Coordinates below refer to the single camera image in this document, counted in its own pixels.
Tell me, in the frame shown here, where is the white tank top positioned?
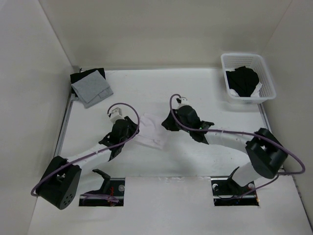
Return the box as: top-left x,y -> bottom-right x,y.
134,113 -> 169,150

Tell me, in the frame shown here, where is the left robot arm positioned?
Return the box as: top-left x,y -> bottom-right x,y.
31,116 -> 139,210

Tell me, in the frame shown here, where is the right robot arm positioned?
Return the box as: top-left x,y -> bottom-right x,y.
161,105 -> 288,194

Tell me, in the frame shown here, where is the folded grey tank top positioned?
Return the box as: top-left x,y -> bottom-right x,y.
70,68 -> 113,109

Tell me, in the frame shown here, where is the black tank top in basket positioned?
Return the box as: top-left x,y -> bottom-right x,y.
226,66 -> 260,97

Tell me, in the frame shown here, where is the folded black tank top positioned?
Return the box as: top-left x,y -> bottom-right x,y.
70,68 -> 109,99

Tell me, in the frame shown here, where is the white plastic basket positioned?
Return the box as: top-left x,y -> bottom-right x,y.
221,53 -> 276,104

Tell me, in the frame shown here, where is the white garment under black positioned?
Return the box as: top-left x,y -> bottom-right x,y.
230,82 -> 262,97

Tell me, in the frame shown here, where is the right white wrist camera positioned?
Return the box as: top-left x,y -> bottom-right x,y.
176,96 -> 190,109

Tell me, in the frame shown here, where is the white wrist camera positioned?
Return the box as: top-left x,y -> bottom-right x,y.
108,107 -> 124,124
176,96 -> 190,109

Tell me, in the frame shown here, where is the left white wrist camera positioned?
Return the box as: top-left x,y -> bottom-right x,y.
108,107 -> 124,124

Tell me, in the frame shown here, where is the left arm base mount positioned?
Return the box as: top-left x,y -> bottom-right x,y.
79,169 -> 126,207

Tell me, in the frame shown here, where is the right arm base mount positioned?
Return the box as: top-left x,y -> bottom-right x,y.
211,167 -> 259,206

